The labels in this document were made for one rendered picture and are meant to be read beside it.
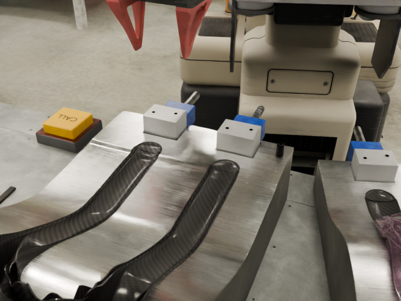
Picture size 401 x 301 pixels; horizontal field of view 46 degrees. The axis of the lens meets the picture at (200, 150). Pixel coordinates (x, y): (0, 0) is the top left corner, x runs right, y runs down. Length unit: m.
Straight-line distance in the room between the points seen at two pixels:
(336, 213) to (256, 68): 0.39
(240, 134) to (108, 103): 2.05
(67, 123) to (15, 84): 2.17
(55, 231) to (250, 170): 0.24
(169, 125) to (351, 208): 0.26
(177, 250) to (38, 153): 0.39
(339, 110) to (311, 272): 0.41
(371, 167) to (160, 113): 0.29
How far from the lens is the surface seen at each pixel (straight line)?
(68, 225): 0.52
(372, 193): 0.65
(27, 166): 0.79
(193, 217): 0.53
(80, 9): 3.63
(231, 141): 0.61
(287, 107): 0.91
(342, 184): 0.64
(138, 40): 0.63
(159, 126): 0.64
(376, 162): 0.65
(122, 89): 2.75
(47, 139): 0.82
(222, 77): 1.20
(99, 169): 0.61
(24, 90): 2.88
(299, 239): 0.63
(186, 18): 0.55
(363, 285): 0.48
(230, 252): 0.49
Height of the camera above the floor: 1.24
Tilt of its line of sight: 35 degrees down
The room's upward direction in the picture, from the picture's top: straight up
